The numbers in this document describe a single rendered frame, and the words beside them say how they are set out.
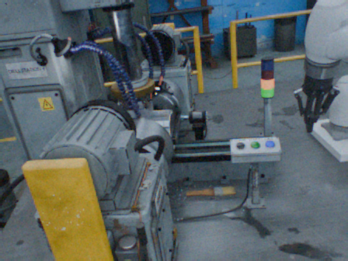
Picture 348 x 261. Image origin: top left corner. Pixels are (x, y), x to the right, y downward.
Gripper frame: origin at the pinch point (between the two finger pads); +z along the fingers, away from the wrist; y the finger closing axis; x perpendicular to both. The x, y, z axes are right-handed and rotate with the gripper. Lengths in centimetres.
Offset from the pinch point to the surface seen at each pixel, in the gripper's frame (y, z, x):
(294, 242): 6.7, 28.2, 27.3
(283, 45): -85, 288, -462
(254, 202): 17.7, 34.0, 8.3
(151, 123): 54, 4, -8
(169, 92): 51, 19, -42
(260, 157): 15.5, 12.5, 3.5
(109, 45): 169, 150, -297
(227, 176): 27.4, 39.5, -7.9
